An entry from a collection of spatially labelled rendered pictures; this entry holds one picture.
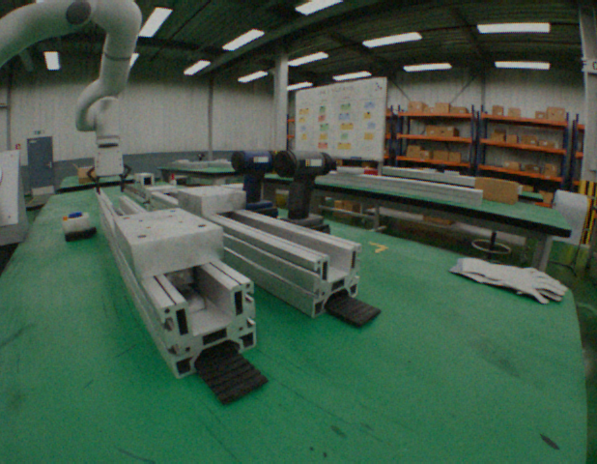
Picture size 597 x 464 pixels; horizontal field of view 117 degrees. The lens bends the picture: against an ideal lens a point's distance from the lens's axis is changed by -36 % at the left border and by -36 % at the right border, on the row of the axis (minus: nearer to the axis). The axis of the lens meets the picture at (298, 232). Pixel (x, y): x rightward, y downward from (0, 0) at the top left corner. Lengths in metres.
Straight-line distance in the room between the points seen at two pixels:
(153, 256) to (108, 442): 0.19
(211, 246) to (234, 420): 0.19
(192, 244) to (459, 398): 0.32
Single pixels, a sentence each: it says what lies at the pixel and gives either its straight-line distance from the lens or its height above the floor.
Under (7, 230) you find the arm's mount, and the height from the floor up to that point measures 0.82.
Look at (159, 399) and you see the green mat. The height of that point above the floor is 0.78.
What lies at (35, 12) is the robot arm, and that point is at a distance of 0.79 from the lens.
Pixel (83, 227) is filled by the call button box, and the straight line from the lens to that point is 0.88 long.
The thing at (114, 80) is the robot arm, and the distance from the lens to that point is 0.94.
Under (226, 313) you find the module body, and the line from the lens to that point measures 0.31.
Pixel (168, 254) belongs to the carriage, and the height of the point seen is 0.89.
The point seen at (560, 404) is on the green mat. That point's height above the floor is 0.78.
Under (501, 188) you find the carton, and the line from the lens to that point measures 2.13.
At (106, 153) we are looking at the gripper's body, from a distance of 1.05.
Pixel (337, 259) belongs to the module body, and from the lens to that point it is 0.42.
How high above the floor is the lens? 0.99
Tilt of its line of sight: 16 degrees down
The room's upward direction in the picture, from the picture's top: 2 degrees clockwise
